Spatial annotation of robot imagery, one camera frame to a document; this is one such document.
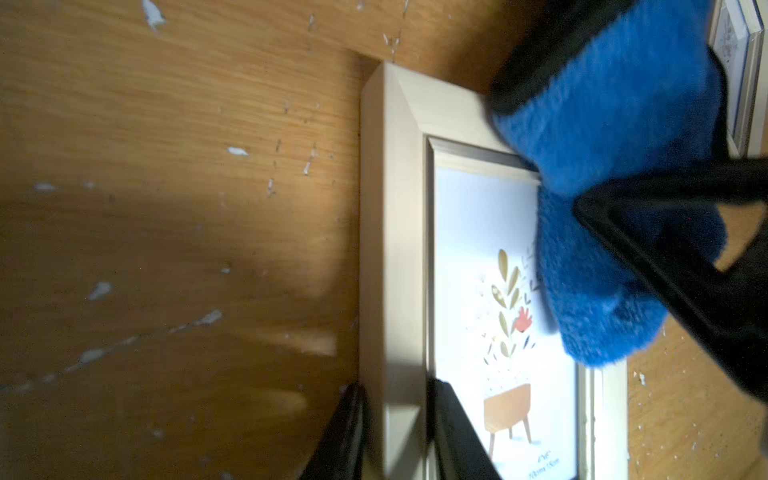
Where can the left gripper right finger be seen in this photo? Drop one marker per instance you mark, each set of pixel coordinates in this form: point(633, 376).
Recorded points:
point(459, 452)

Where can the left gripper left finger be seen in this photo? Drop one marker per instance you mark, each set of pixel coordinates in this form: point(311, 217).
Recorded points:
point(339, 453)

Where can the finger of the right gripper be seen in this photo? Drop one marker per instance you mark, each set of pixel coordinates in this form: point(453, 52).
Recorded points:
point(725, 311)

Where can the white picture frame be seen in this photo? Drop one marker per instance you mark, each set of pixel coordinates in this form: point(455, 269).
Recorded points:
point(449, 291)

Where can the blue microfiber cloth black trim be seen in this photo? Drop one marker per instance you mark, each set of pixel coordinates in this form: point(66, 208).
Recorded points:
point(599, 91)

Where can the white picture frame deer print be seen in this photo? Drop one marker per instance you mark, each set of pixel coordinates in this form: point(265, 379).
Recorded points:
point(738, 36)

